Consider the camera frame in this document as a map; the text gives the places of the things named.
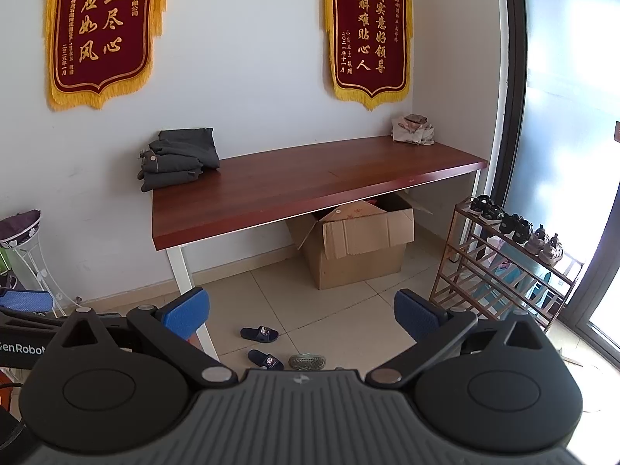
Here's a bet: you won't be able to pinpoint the red banner with gold fringe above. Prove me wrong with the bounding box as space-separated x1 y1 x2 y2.
324 0 415 112
46 0 168 111

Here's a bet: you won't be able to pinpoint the white metal stool purple cushion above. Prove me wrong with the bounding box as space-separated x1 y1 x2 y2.
0 210 66 318

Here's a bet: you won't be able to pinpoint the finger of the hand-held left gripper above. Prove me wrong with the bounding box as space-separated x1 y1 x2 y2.
0 312 66 334
0 289 54 314

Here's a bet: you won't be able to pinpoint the grey pink sneaker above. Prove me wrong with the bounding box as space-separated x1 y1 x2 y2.
525 230 551 257
537 237 565 267

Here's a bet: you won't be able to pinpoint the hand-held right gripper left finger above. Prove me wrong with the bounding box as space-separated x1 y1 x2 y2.
46 287 238 389

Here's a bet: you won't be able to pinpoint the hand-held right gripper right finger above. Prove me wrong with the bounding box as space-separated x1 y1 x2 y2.
364 289 565 389

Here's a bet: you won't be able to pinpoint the grey green shoe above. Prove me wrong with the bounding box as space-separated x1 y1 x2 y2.
289 353 327 371

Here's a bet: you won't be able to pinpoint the black door frame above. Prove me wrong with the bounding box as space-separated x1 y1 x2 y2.
487 0 530 204

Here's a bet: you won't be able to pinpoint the dark blue slipper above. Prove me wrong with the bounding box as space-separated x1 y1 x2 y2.
240 325 280 343
247 349 285 371

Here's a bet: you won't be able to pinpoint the open cardboard box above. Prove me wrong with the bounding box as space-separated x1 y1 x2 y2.
286 193 433 291

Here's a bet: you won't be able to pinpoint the teal plastic tub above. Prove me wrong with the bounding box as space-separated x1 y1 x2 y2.
477 239 553 312

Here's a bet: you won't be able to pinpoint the folded dark grey clothes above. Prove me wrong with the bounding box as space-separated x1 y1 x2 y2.
137 127 221 193

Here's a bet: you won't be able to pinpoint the brown wooden table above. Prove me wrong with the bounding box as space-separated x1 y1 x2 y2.
152 136 488 364

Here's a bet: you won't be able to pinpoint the wooden shoe rack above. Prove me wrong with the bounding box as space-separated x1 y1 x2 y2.
429 195 586 332

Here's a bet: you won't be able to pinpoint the beige cloth bundle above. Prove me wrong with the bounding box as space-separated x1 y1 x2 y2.
390 114 436 147

